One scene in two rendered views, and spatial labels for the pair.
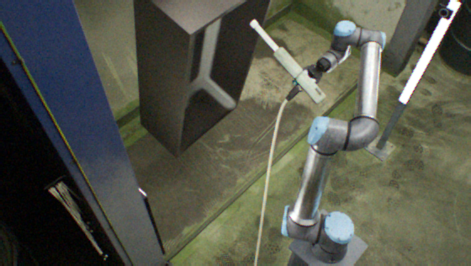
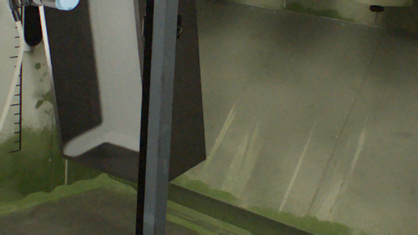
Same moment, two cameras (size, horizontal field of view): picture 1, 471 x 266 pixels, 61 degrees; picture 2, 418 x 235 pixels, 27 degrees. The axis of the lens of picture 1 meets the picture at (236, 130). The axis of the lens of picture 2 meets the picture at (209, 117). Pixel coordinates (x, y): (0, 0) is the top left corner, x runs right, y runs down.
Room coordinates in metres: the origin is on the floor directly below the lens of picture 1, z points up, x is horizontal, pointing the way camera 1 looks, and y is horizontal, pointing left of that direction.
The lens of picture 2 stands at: (1.93, -3.56, 1.75)
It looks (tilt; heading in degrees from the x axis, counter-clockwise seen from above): 15 degrees down; 87
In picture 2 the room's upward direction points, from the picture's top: 4 degrees clockwise
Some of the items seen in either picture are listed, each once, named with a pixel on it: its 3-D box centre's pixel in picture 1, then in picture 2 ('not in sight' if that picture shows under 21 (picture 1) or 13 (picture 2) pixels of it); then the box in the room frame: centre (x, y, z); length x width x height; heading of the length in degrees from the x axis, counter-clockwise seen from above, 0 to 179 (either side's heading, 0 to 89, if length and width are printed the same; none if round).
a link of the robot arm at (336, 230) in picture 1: (334, 231); not in sight; (0.80, -0.50, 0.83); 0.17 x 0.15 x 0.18; 78
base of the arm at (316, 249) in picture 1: (330, 242); not in sight; (0.80, -0.51, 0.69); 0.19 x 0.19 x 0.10
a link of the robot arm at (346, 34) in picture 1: (345, 35); not in sight; (1.52, -0.50, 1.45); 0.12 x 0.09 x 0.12; 78
